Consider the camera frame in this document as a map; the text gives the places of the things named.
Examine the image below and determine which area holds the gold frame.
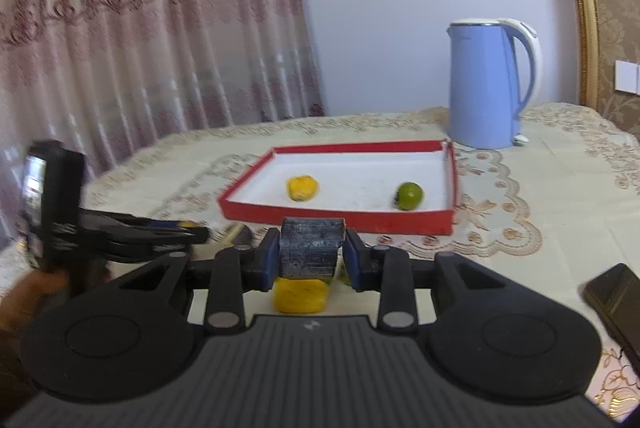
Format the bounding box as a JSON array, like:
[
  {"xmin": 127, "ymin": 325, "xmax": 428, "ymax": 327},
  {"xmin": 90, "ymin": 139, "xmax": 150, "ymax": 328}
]
[{"xmin": 552, "ymin": 0, "xmax": 601, "ymax": 111}]

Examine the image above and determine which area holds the pink patterned curtain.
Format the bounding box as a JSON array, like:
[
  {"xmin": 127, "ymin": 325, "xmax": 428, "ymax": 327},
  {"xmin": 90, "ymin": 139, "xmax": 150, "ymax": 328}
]
[{"xmin": 0, "ymin": 0, "xmax": 326, "ymax": 254}]

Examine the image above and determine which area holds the white wall switch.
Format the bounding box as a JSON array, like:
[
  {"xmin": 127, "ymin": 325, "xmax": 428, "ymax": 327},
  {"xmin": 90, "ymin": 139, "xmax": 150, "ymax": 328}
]
[{"xmin": 614, "ymin": 59, "xmax": 640, "ymax": 96}]

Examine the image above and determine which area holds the green round fruit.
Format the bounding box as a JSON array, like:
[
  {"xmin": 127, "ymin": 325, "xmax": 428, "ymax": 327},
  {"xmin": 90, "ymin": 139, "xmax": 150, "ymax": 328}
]
[{"xmin": 395, "ymin": 181, "xmax": 425, "ymax": 211}]

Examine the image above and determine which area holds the person's left hand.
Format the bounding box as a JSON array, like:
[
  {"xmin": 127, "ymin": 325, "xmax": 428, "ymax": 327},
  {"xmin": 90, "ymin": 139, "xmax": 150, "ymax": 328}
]
[{"xmin": 0, "ymin": 268, "xmax": 72, "ymax": 326}]

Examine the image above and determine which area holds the blue electric kettle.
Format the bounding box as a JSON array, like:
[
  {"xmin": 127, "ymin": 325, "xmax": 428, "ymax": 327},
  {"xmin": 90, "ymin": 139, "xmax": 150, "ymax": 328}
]
[{"xmin": 446, "ymin": 18, "xmax": 543, "ymax": 150}]

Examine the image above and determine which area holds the yellow fruit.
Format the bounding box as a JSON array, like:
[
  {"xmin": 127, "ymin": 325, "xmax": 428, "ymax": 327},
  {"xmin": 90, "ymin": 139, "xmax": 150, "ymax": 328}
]
[
  {"xmin": 286, "ymin": 175, "xmax": 319, "ymax": 202},
  {"xmin": 271, "ymin": 277, "xmax": 330, "ymax": 315}
]

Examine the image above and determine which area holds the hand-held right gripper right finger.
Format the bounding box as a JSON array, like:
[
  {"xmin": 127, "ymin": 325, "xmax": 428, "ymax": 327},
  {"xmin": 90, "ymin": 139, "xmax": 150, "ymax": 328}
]
[{"xmin": 342, "ymin": 228, "xmax": 506, "ymax": 334}]

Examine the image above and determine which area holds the red shallow box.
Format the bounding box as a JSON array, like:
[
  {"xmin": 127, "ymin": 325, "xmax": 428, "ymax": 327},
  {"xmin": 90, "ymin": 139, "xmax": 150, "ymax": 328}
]
[{"xmin": 217, "ymin": 139, "xmax": 458, "ymax": 236}]

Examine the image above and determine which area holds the dark sugarcane piece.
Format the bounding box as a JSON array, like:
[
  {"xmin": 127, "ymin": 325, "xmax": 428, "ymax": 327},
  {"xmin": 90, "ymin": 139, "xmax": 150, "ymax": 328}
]
[{"xmin": 279, "ymin": 217, "xmax": 347, "ymax": 281}]

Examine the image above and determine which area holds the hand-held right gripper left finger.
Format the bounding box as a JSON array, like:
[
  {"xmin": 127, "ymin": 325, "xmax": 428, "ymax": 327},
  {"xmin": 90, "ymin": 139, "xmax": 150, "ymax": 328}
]
[{"xmin": 117, "ymin": 228, "xmax": 282, "ymax": 335}]

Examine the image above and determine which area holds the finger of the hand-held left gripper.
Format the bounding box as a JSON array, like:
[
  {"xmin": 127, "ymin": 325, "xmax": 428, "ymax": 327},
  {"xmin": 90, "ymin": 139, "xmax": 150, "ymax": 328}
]
[
  {"xmin": 102, "ymin": 238, "xmax": 201, "ymax": 263},
  {"xmin": 82, "ymin": 208, "xmax": 211, "ymax": 243}
]

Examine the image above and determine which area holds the black phone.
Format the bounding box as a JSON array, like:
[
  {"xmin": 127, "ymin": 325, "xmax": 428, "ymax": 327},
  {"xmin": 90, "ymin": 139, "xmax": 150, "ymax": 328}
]
[{"xmin": 584, "ymin": 263, "xmax": 640, "ymax": 374}]

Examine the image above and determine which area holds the beige embroidered tablecloth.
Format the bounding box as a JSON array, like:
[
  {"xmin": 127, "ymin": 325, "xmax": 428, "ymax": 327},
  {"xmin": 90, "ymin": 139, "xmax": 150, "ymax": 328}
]
[{"xmin": 0, "ymin": 102, "xmax": 640, "ymax": 424}]

